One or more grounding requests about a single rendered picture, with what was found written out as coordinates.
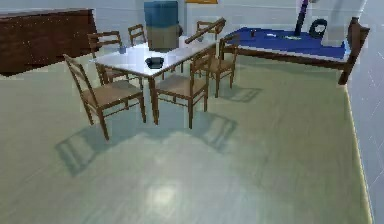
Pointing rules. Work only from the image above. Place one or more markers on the small blue mug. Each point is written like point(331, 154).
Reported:
point(122, 49)

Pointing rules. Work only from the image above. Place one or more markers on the brown wooden chair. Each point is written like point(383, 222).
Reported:
point(106, 93)
point(223, 63)
point(208, 26)
point(137, 33)
point(103, 41)
point(183, 85)

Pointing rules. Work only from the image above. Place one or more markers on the black bowl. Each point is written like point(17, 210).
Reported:
point(154, 62)

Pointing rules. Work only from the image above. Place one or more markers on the white dining table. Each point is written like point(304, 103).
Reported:
point(140, 58)

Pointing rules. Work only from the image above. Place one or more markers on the small dark red cup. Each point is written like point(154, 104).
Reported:
point(253, 32)

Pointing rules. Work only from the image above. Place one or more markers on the small white flat object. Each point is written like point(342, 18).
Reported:
point(270, 35)

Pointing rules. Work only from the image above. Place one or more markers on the yellow framed picture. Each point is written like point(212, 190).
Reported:
point(201, 1)

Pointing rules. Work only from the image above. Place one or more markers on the bed with blue cover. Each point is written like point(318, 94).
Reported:
point(293, 45)

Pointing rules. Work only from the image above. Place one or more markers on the dark brown wooden sideboard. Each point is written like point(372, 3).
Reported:
point(40, 36)

